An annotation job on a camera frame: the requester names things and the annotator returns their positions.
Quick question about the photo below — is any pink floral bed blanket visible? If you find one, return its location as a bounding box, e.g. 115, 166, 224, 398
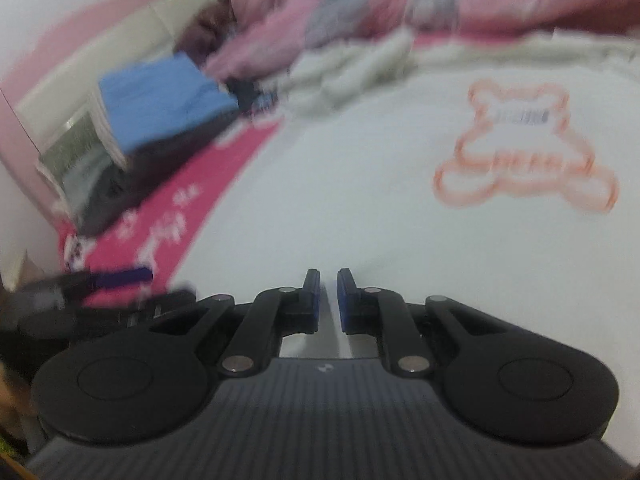
55, 120, 281, 311

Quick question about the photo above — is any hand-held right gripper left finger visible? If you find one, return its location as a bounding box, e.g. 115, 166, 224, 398
150, 268, 322, 377

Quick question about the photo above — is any pink patterned quilt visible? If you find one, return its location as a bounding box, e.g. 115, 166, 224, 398
205, 0, 640, 81

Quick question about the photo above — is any grey green patterned cloth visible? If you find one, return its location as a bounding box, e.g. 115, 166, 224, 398
37, 110, 126, 211

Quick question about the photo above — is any cream knitted garment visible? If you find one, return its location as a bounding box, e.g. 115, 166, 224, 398
90, 85, 128, 171

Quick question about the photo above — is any dark brown cloth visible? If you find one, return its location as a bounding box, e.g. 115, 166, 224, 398
175, 2, 241, 68

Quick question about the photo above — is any white sweatshirt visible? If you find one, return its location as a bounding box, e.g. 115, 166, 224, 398
165, 30, 640, 461

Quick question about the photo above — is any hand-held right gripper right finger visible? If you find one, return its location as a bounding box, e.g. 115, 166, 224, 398
336, 268, 506, 377

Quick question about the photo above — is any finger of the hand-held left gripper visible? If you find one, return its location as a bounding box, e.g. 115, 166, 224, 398
117, 287, 198, 326
60, 266, 155, 295

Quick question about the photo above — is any dark folded garment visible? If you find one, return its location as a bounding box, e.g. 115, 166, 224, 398
75, 77, 278, 238

